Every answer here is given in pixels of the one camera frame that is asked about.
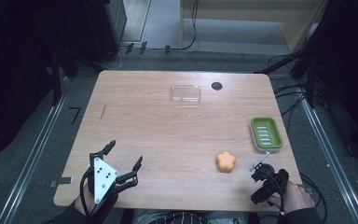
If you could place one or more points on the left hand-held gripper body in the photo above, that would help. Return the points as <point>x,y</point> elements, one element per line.
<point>103,179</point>

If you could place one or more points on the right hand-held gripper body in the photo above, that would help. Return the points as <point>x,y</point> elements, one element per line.
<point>272,180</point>

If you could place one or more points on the orange flower-shaped soap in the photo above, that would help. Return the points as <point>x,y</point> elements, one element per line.
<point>226,161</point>

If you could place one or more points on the green soap dish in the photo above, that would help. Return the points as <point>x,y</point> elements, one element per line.
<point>266,134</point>

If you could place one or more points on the person's right hand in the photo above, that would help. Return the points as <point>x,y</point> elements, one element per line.
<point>293,196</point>

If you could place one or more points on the person's left hand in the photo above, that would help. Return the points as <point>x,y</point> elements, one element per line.
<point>82,202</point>

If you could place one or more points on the clear plastic box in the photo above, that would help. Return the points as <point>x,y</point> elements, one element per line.
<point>185,94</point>

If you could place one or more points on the black stand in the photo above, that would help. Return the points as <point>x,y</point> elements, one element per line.
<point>57,74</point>
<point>304,65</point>

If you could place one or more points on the black round table grommet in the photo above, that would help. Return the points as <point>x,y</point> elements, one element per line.
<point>216,86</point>

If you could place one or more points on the black plug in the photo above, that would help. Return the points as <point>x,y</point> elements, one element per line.
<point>143,47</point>
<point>129,48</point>
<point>167,49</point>

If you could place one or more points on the dark cabinet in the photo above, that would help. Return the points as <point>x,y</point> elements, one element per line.
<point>105,28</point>

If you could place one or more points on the small silver bracket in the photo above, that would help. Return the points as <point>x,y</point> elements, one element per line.
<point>61,180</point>

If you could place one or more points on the metal floor rail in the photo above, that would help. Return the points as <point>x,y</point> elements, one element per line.
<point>32,152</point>
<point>332,155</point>

